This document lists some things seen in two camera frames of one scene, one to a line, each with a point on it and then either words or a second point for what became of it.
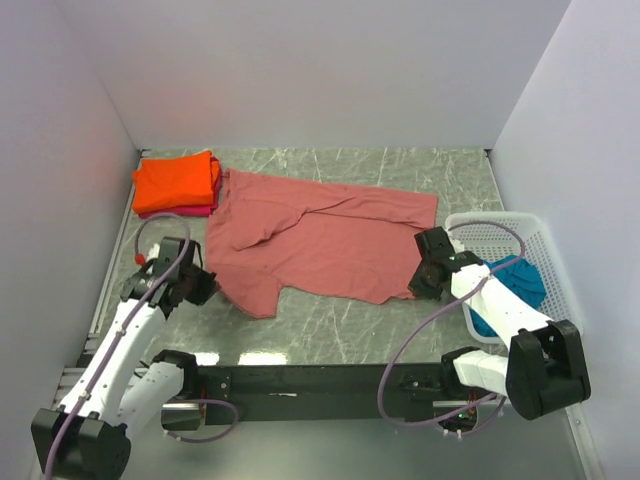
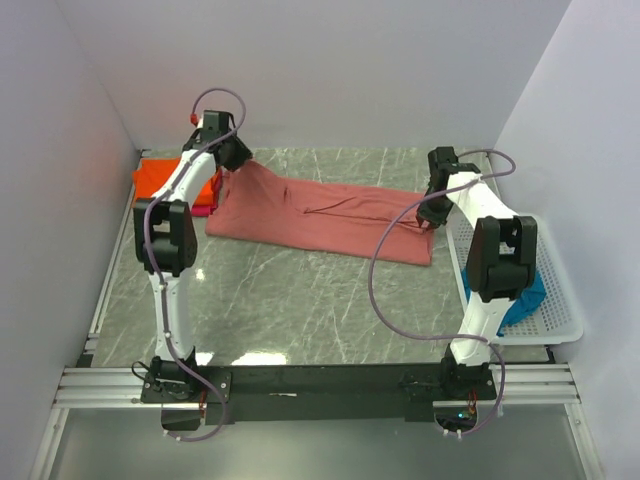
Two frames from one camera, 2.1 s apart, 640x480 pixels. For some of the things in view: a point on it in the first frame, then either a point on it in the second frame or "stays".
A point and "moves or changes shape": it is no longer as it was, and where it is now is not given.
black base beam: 325,393 stays
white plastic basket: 491,236 stays
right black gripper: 419,289 → 436,219
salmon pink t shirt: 266,235 moves or changes shape
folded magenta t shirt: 198,210 stays
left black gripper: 206,289 → 243,154
